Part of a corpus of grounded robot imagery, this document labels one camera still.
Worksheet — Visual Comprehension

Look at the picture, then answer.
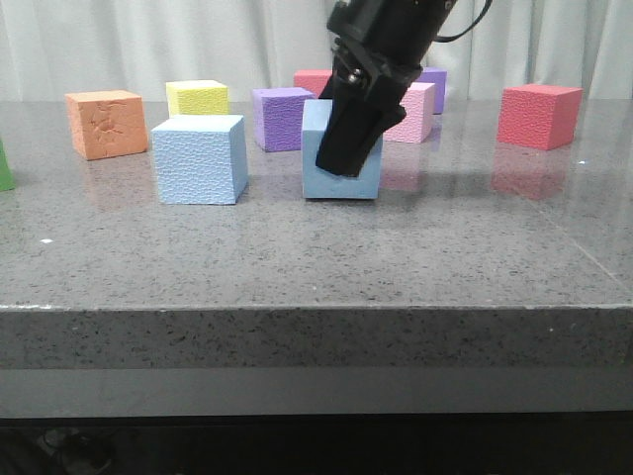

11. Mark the yellow foam cube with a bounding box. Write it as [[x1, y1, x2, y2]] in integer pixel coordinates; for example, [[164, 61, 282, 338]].
[[165, 80, 229, 117]]

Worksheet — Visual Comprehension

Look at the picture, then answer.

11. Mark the purple foam cube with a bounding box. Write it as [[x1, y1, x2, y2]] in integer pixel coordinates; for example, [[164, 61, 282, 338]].
[[417, 66, 448, 115], [251, 87, 316, 152]]

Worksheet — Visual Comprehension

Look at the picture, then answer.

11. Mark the black cable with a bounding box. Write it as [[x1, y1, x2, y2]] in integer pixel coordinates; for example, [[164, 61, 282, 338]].
[[434, 0, 495, 44]]

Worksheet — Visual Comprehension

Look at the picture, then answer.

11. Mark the pink foam cube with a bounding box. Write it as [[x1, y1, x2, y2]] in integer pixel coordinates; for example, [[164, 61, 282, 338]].
[[384, 82, 435, 143]]

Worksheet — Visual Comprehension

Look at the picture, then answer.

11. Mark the dark red foam cube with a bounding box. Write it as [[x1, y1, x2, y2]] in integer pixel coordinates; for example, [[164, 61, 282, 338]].
[[293, 69, 331, 98]]

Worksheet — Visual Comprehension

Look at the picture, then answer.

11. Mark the dented orange foam cube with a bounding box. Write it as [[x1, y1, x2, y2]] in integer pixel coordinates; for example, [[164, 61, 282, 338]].
[[64, 90, 148, 160]]

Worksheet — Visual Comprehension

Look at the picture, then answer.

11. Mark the purple foam cube near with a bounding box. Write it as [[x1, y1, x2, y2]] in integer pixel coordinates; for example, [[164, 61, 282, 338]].
[[251, 87, 316, 152]]

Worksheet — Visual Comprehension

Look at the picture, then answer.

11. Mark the green foam cube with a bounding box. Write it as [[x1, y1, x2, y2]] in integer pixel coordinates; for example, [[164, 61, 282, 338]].
[[0, 142, 15, 191]]

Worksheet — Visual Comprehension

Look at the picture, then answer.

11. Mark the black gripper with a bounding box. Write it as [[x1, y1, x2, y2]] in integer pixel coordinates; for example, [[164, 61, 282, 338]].
[[316, 1, 456, 177]]

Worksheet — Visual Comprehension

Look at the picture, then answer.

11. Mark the textured light blue foam cube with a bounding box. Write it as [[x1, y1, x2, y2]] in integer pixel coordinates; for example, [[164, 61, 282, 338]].
[[150, 115, 248, 205]]

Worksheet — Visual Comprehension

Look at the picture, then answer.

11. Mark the purple foam cube far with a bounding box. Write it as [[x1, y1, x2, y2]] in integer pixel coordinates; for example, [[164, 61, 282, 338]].
[[417, 66, 448, 115]]

